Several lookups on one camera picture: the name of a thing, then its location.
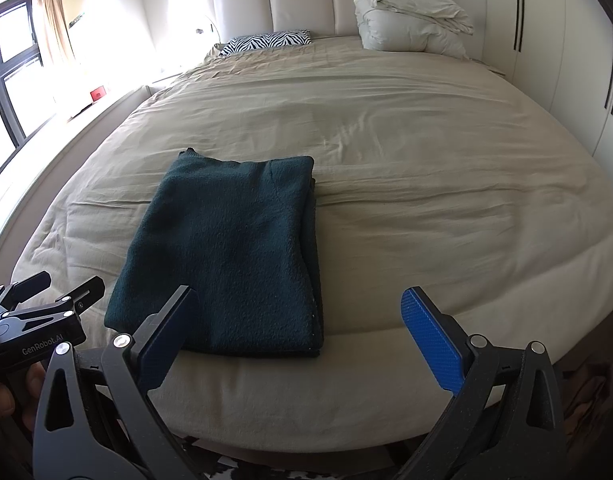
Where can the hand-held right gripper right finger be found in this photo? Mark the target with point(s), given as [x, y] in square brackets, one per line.
[431, 340]

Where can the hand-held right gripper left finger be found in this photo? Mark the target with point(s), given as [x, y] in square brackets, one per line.
[161, 355]

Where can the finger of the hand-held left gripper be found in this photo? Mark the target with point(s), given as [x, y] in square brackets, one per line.
[26, 285]
[84, 292]

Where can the dark teal knit sweater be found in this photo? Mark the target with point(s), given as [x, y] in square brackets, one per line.
[226, 250]

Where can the white window ledge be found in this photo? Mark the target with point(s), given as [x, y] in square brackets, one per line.
[61, 130]

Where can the bed with beige sheet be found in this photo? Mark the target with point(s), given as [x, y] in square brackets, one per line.
[411, 160]

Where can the small red box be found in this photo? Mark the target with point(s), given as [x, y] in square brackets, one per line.
[97, 94]

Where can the white bedside table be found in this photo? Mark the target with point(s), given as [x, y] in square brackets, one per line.
[164, 82]

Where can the black framed window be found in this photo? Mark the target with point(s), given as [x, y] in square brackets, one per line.
[11, 60]

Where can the beige curtain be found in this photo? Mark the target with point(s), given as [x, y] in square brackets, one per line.
[54, 20]

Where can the thin bedside reading lamp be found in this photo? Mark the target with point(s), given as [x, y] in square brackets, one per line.
[209, 27]

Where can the zebra print pillow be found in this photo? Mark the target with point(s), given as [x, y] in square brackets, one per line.
[266, 41]

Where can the folded white duvet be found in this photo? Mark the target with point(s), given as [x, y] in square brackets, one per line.
[411, 20]

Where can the white wardrobe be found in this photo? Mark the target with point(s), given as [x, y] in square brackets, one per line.
[561, 35]

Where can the cream padded headboard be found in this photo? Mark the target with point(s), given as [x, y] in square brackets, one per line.
[296, 0]

